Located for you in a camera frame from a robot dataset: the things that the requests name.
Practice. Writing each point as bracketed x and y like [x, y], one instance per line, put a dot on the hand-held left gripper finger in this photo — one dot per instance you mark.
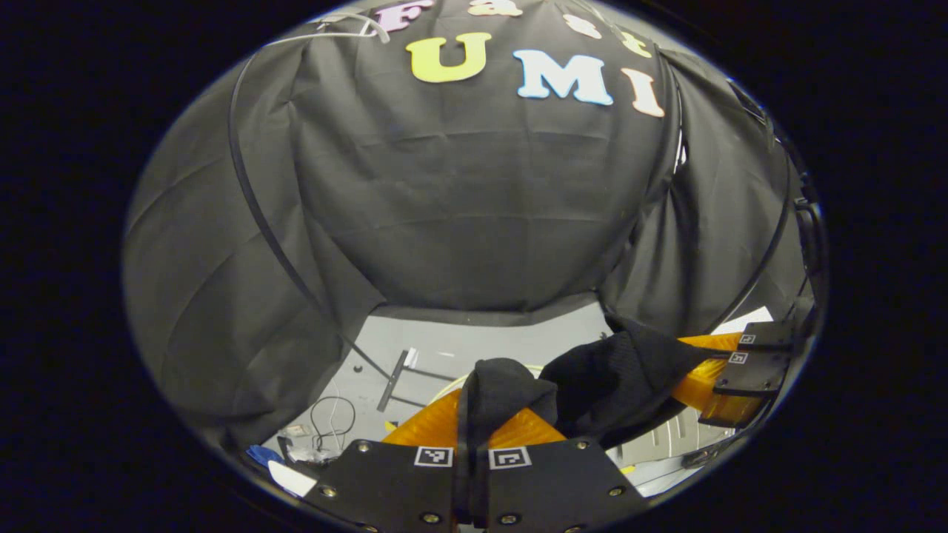
[480, 488]
[464, 474]

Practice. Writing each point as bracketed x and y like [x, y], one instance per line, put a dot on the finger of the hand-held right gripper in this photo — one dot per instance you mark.
[748, 377]
[766, 337]

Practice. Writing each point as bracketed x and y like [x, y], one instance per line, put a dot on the black knit garment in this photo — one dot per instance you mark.
[607, 377]

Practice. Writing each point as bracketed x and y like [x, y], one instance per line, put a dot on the white plastic hanger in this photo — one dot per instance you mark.
[326, 35]

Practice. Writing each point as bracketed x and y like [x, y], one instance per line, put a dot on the white slatted object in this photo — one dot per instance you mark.
[689, 437]

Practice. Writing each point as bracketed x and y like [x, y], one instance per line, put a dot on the white floor object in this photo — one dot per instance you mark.
[292, 480]

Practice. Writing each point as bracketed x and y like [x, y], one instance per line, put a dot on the blue floor object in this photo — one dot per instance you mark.
[263, 454]

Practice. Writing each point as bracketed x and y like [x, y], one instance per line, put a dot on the black backdrop cloth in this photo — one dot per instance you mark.
[459, 185]

